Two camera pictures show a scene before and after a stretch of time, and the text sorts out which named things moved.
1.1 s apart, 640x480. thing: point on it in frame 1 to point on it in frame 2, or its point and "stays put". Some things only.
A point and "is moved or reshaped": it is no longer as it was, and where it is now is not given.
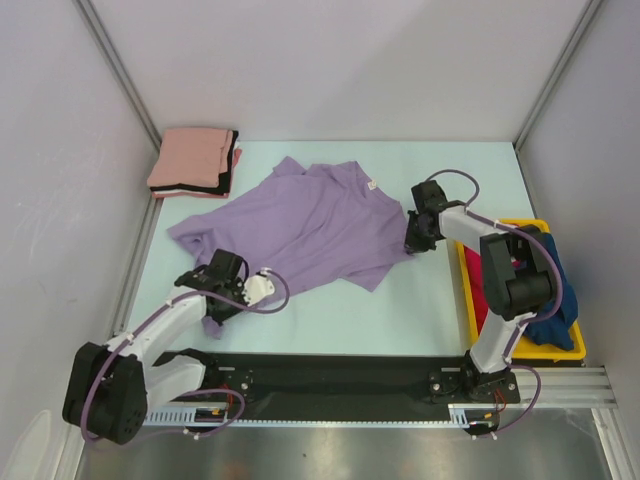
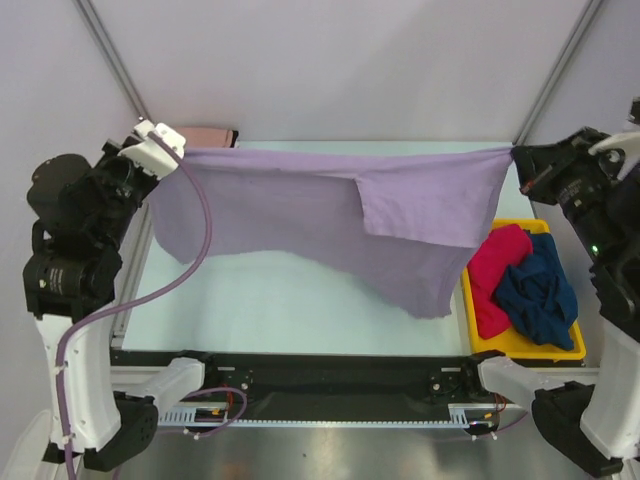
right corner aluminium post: x=589 y=12 stays put
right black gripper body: x=416 y=237 to x=570 y=173
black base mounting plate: x=355 y=386 stays put
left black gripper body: x=235 y=292 to x=130 y=184
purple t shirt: x=331 y=222 is moved or reshaped
